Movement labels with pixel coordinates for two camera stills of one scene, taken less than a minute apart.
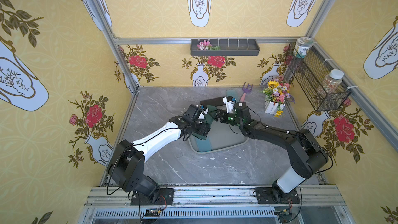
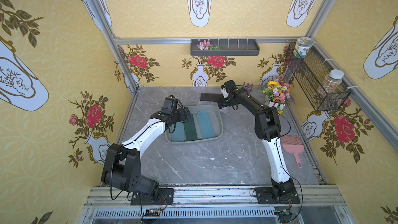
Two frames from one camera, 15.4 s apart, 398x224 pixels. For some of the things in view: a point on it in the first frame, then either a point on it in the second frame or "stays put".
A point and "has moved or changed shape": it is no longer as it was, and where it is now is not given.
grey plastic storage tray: [223, 137] has moved or changed shape
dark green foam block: [209, 116] has moved or changed shape
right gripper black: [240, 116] → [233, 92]
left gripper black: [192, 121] → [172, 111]
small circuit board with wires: [152, 212] stays put
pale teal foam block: [233, 93] has moved or changed shape
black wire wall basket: [318, 79] stays put
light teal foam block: [203, 145] has moved or changed shape
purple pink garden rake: [245, 91] stays put
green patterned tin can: [301, 45] stays put
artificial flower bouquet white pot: [275, 94] stays put
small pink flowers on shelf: [206, 46] stays put
